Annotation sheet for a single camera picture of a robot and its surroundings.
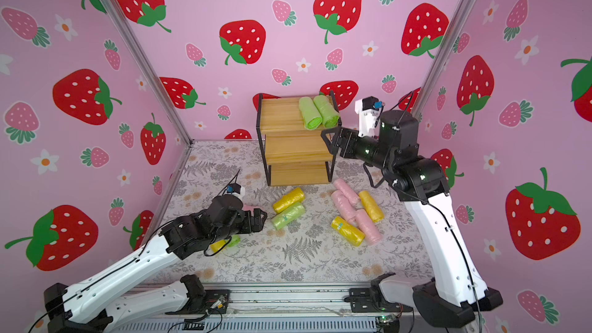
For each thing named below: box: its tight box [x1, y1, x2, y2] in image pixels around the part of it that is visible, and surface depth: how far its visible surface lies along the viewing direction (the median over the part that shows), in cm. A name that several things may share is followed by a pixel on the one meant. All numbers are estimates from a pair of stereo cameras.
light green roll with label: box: [271, 201, 307, 230], surface depth 92 cm
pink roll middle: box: [331, 189, 357, 222], surface depth 95 cm
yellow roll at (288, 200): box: [272, 187, 305, 215], surface depth 97 cm
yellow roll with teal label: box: [330, 215, 366, 247], surface depth 88 cm
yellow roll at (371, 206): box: [359, 190, 385, 223], surface depth 96 cm
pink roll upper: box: [334, 177, 360, 206], surface depth 100 cm
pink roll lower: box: [355, 208, 383, 246], surface depth 91 cm
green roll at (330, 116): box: [312, 94, 340, 128], surface depth 80 cm
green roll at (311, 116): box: [298, 96, 323, 131], surface depth 81 cm
